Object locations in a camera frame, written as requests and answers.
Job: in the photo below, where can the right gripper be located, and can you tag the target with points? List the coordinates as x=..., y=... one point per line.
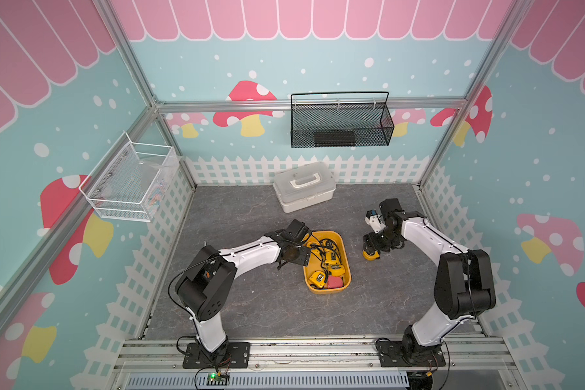
x=370, y=241

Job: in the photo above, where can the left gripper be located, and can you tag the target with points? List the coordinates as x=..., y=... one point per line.
x=303, y=257

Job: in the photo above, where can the yellow plastic storage bin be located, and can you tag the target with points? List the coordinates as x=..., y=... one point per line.
x=318, y=258

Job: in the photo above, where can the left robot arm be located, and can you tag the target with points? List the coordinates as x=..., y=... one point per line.
x=204, y=286

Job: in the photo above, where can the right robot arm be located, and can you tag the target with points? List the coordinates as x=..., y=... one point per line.
x=464, y=286

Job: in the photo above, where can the pink object in bin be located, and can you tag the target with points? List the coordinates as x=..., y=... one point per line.
x=335, y=283

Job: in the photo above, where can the white plastic lidded case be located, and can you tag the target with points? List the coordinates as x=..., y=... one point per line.
x=304, y=186

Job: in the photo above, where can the green lit circuit board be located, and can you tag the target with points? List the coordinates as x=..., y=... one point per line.
x=216, y=378

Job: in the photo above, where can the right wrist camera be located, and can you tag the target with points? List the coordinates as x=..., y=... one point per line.
x=375, y=221

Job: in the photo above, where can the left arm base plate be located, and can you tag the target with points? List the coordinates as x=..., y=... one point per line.
x=228, y=355

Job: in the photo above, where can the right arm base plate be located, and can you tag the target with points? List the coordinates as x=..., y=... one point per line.
x=408, y=354

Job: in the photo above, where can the grey slotted cable duct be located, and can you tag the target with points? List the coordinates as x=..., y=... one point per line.
x=274, y=380

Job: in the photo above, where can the black mesh wall basket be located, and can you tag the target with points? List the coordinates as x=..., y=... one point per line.
x=340, y=119

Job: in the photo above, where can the aluminium mounting rail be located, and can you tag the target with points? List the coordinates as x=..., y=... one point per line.
x=463, y=351

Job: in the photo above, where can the white wire wall basket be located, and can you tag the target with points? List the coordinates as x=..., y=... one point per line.
x=131, y=181

